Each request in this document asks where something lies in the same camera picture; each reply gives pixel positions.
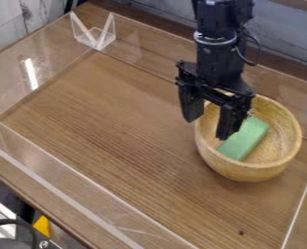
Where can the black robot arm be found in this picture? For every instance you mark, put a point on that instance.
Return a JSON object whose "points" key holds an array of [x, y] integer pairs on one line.
{"points": [[219, 18]]}

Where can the brown wooden bowl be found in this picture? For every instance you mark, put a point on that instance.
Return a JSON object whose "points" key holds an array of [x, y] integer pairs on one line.
{"points": [[273, 153]]}

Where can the green rectangular block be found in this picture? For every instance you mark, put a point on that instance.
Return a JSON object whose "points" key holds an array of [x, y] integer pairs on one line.
{"points": [[240, 144]]}

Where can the clear acrylic tray wall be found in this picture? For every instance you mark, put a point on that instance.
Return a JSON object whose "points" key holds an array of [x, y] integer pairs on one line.
{"points": [[79, 205]]}

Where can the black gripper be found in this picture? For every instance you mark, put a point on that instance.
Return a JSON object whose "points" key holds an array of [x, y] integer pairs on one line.
{"points": [[212, 78]]}

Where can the clear acrylic corner bracket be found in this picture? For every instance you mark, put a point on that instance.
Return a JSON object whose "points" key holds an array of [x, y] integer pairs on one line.
{"points": [[97, 38]]}

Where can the yellow tag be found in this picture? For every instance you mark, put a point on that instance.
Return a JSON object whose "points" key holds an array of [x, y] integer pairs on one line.
{"points": [[41, 226]]}

